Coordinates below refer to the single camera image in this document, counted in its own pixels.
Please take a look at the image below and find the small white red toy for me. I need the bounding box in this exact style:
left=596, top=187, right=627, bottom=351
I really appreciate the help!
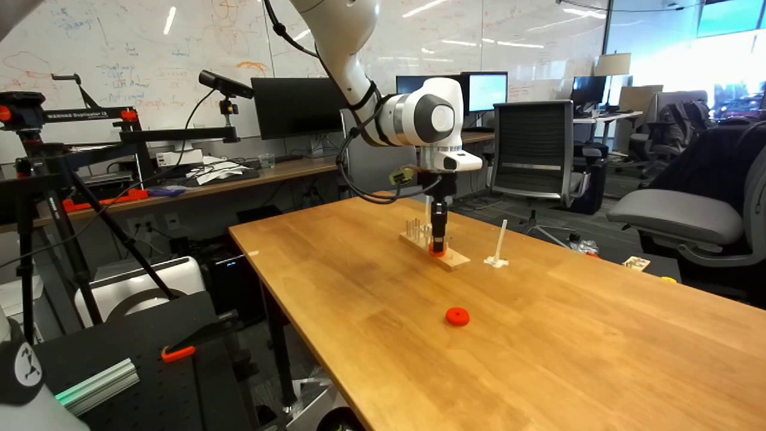
left=571, top=236, right=602, bottom=259

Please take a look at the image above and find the distant dark office chair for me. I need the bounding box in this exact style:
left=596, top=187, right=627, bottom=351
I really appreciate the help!
left=629, top=98, right=714, bottom=166

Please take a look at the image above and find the long wooden desk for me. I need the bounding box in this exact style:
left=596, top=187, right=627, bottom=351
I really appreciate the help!
left=57, top=129, right=498, bottom=223

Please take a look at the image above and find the black draped cloth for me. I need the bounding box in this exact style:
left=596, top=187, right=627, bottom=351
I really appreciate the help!
left=644, top=117, right=766, bottom=210

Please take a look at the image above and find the white single peg stand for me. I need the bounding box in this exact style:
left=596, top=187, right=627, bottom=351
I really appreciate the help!
left=481, top=217, right=513, bottom=271

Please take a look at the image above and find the wooden peg board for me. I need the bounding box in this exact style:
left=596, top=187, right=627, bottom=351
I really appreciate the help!
left=398, top=216, right=475, bottom=271

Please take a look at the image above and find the black mesh office chair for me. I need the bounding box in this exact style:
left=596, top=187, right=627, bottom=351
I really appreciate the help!
left=486, top=100, right=609, bottom=217

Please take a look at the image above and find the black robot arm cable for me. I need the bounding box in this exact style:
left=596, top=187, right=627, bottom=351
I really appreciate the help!
left=261, top=0, right=450, bottom=207

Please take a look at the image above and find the distant office desk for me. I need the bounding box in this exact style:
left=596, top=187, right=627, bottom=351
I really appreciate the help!
left=573, top=107, right=646, bottom=153

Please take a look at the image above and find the large black monitor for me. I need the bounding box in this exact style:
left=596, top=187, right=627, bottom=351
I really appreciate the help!
left=252, top=74, right=354, bottom=141

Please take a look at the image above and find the black cap white logo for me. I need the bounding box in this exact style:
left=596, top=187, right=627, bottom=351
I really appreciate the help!
left=0, top=337, right=48, bottom=406

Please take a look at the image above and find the small distant black monitor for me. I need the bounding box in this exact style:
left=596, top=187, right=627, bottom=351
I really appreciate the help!
left=571, top=74, right=609, bottom=111

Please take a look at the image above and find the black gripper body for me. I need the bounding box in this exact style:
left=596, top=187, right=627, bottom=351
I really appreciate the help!
left=424, top=169, right=461, bottom=207

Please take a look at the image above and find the beige lamp shade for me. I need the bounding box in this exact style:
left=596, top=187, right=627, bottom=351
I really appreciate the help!
left=594, top=51, right=634, bottom=80

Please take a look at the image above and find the black table leg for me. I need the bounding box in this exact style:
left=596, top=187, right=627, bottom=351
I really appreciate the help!
left=261, top=286, right=303, bottom=410

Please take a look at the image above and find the flat orange red item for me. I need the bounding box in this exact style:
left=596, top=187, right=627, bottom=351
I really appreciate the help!
left=61, top=187, right=153, bottom=216

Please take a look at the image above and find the orange clamp handle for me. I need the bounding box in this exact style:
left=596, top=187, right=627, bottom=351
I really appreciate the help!
left=159, top=343, right=200, bottom=367

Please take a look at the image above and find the lit white screen monitor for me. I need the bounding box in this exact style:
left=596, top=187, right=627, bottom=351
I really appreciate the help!
left=463, top=69, right=511, bottom=116

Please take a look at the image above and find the black camera tripod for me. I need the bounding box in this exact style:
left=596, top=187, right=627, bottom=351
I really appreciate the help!
left=0, top=71, right=182, bottom=345

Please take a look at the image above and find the gray office chair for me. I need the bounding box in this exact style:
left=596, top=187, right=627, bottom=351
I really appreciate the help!
left=341, top=105, right=455, bottom=210
left=609, top=141, right=766, bottom=310

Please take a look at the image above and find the white equipment box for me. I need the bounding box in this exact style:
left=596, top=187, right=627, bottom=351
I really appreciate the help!
left=73, top=253, right=209, bottom=331

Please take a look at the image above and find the black stereo camera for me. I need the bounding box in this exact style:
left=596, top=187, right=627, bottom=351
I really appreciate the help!
left=197, top=66, right=260, bottom=104

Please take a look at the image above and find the silver metal tube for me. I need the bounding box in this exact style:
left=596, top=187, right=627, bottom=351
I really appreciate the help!
left=53, top=356, right=142, bottom=420

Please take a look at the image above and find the white papers pile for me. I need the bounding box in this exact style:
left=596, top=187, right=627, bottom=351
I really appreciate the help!
left=185, top=159, right=249, bottom=187

